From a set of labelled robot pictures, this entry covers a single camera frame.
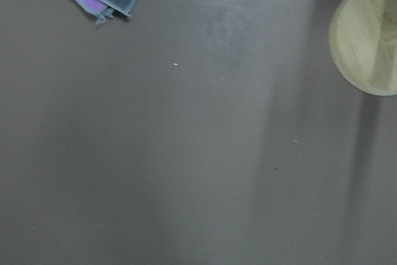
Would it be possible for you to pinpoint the wooden mug tree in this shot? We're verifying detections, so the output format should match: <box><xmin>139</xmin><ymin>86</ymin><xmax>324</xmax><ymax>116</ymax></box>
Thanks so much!
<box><xmin>329</xmin><ymin>0</ymin><xmax>396</xmax><ymax>96</ymax></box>

